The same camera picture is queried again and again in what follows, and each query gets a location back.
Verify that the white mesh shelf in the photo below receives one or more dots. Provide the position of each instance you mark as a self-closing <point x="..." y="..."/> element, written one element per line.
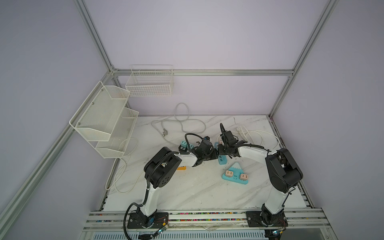
<point x="97" y="117"/>
<point x="116" y="147"/>

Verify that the teal triangular power strip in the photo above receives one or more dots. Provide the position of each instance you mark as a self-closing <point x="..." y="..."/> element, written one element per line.
<point x="237" y="169"/>

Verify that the white mesh upper shelf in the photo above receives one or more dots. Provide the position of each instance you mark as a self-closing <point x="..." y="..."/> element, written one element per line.
<point x="97" y="117"/>

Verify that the white mesh lower shelf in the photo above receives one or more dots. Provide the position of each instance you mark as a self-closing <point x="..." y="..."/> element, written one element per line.
<point x="116" y="147"/>

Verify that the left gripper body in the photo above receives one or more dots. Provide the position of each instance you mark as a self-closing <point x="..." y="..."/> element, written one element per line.
<point x="204" y="156"/>

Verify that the blue power strip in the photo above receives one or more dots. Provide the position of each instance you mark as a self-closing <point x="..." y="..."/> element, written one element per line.
<point x="222" y="159"/>

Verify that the black power strip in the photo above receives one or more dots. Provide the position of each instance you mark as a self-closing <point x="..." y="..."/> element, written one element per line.
<point x="183" y="149"/>

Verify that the orange power strip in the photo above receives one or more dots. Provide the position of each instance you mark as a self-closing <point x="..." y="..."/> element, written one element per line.
<point x="181" y="168"/>

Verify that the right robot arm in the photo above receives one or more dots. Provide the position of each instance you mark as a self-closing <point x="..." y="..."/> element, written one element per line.
<point x="284" y="174"/>

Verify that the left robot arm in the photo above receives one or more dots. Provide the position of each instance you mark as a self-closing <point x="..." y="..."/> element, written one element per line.
<point x="158" y="172"/>

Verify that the aluminium front rail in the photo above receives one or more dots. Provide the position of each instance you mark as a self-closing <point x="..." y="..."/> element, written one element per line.
<point x="306" y="218"/>

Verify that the white wire basket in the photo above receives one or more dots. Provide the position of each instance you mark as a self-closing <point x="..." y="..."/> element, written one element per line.
<point x="151" y="80"/>

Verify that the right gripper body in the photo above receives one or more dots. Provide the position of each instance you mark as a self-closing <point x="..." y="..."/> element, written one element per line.
<point x="226" y="147"/>

